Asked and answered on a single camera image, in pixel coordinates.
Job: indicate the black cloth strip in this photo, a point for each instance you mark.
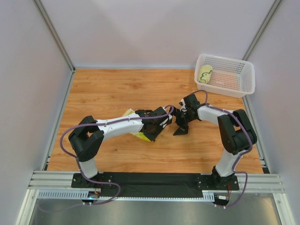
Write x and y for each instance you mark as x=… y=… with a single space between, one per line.
x=155 y=185

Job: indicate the aluminium frame post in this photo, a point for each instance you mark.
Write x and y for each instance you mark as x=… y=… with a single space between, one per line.
x=49 y=24
x=262 y=28

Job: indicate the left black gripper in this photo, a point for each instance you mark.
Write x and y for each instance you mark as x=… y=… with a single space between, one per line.
x=157 y=129

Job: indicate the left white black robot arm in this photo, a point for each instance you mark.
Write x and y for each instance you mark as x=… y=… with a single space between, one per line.
x=88 y=136

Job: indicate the yellow green towel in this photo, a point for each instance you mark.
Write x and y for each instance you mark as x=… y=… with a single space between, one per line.
x=139 y=135

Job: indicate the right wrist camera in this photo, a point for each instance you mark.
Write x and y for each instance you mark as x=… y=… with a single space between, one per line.
x=182 y=105

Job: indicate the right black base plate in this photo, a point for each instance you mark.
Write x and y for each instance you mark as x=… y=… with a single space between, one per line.
x=214 y=182

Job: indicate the left aluminium frame post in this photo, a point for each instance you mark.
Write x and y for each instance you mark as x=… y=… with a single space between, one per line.
x=49 y=24

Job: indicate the right aluminium frame post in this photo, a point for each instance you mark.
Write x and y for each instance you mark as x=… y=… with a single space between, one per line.
x=262 y=28

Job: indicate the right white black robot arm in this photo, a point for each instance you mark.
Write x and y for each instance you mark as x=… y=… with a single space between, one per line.
x=236 y=132

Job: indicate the grey slotted cable duct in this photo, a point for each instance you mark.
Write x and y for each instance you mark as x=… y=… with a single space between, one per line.
x=85 y=195

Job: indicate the aluminium front rail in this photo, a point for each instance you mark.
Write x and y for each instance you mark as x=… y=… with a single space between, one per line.
x=255 y=183

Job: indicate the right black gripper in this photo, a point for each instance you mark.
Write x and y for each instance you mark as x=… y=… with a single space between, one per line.
x=182 y=120

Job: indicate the white perforated plastic basket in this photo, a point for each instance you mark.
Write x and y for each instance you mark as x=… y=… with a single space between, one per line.
x=230 y=77

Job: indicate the green patterned towel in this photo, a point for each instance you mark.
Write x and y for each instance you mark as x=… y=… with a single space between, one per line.
x=205 y=74

